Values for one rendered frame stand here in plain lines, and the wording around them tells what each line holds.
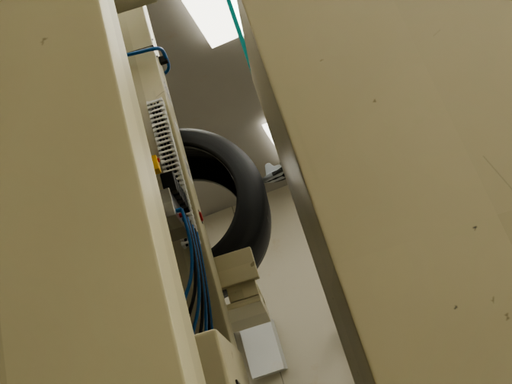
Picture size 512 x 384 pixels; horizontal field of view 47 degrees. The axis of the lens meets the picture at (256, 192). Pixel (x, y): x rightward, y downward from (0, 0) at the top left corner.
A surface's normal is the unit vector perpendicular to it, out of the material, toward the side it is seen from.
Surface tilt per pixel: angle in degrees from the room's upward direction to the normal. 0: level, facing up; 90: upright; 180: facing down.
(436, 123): 90
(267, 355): 90
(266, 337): 90
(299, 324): 90
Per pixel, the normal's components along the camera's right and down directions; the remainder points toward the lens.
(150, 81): -0.11, -0.37
